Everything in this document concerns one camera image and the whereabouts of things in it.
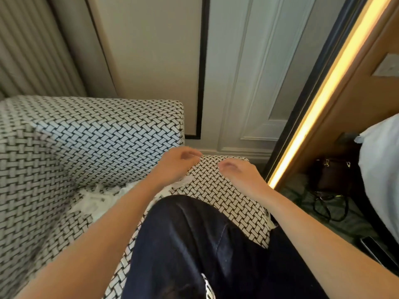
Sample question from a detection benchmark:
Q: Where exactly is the person's left hand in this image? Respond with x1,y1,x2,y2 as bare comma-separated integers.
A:
149,146,203,194

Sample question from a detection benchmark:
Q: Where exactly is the person's right hand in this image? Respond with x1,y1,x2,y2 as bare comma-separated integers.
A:
217,158,275,203

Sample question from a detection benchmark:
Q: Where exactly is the pile of white paper scraps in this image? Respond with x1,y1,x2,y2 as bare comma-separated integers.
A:
70,174,194,221

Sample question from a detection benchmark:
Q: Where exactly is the black white woven-pattern sofa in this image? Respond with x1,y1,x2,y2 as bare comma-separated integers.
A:
0,96,275,299

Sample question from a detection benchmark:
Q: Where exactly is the person's left forearm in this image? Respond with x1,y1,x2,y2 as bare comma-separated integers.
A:
14,179,169,299

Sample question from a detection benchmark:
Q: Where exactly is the person's right forearm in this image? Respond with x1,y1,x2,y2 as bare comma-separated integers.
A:
259,189,399,299

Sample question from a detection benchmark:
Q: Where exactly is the person's striped shirt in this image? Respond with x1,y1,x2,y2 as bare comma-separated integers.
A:
201,273,217,299

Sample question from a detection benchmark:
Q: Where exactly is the brown handbag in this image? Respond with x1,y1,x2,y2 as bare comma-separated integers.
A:
310,157,356,194

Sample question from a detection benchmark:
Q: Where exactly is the lit yellow light strip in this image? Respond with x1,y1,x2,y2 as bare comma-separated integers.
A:
267,0,394,190

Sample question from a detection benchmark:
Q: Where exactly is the dark bed base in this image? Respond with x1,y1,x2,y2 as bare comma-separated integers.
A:
349,180,399,271

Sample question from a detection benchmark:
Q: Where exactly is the white bed sheet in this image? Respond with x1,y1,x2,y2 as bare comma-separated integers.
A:
355,113,399,245

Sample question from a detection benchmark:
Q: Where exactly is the wooden headboard panel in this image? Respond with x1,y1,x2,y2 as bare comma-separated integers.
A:
276,0,399,190

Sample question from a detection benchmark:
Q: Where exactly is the black smartphone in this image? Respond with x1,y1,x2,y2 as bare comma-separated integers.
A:
360,236,398,268

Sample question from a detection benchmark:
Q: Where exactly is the pleated beige curtain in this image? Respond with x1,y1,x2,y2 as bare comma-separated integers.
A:
0,0,118,98

